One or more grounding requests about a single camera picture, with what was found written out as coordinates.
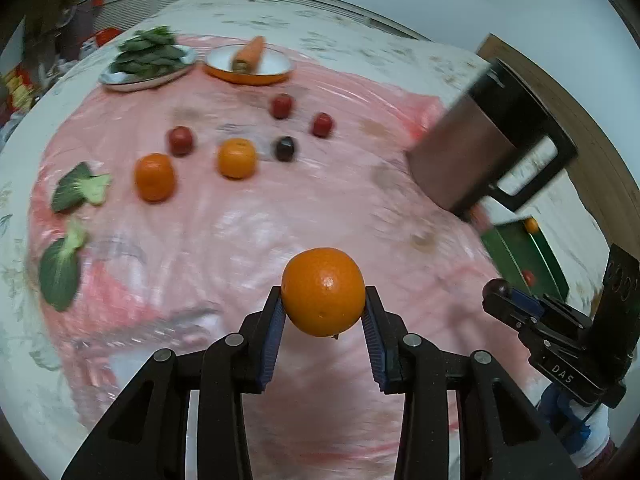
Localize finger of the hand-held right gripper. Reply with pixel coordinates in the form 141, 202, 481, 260
482, 280, 531, 333
511, 289, 545, 320

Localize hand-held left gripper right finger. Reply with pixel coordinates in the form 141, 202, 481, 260
364, 286, 583, 480

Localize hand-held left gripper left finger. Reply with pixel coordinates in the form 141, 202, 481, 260
61, 286, 288, 480

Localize green cardboard box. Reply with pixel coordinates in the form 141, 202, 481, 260
480, 216, 571, 301

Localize dark purple plum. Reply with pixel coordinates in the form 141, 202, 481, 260
274, 136, 297, 163

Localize person's right hand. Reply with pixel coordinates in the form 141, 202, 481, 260
537, 385, 613, 471

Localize pink plastic sheet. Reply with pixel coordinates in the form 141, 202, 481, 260
27, 35, 546, 480

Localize copper and black kettle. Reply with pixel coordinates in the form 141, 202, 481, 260
407, 57, 578, 221

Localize wooden headboard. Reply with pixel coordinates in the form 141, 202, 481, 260
475, 34, 640, 256

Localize bok choy piece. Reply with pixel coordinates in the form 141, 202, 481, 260
39, 217, 88, 312
51, 162, 112, 213

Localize orange bowl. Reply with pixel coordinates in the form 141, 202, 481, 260
203, 44, 294, 86

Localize carrot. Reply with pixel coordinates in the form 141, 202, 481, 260
232, 35, 266, 73

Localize white plate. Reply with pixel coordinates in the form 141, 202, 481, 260
98, 45, 197, 92

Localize spinach leaves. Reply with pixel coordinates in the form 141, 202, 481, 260
109, 26, 187, 80

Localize pile of household clutter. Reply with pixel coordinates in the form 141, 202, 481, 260
0, 0, 121, 126

